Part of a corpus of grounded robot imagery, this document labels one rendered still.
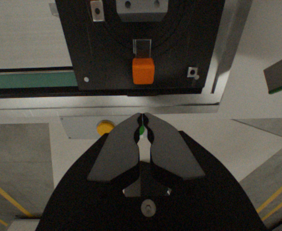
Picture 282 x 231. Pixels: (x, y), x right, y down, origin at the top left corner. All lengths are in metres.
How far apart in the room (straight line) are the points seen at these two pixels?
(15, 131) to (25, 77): 1.91
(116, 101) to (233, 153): 0.53
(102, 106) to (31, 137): 1.91
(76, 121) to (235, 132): 0.52
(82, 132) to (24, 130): 1.83
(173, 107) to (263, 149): 0.51
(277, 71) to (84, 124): 0.36
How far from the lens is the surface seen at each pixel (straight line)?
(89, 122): 0.28
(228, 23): 0.26
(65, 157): 0.58
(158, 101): 0.24
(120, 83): 0.22
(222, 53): 0.27
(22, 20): 0.35
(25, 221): 4.58
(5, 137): 2.41
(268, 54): 0.46
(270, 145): 0.70
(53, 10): 0.25
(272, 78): 0.27
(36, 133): 2.03
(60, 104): 0.29
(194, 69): 0.22
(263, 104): 0.53
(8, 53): 0.38
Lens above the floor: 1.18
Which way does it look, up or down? 61 degrees down
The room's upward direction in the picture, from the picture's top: 179 degrees clockwise
